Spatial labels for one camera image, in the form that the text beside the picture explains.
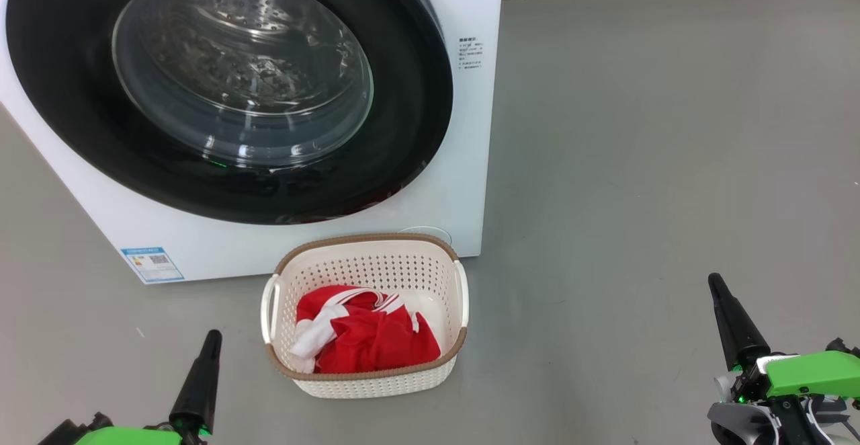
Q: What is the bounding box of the cream perforated laundry basket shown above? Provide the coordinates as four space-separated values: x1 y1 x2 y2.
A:
261 233 469 399

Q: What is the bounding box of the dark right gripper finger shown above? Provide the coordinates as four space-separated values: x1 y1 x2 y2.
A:
707 272 771 370

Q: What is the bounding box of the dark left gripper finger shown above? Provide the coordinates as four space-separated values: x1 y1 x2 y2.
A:
168 329 222 436

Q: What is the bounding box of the red and white garment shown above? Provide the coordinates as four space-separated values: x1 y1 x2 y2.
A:
289 285 441 374

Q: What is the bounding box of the black glass washing machine door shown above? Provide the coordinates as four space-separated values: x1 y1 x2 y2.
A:
5 0 454 225

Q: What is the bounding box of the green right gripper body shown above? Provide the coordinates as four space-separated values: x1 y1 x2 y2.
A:
732 351 860 402

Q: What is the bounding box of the blue energy label sticker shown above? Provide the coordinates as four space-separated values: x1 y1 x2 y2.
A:
121 247 185 284

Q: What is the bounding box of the white front-load washing machine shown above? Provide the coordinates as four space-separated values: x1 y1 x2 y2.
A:
0 0 505 284

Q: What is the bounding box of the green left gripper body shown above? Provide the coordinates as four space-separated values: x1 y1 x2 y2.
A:
74 426 210 445

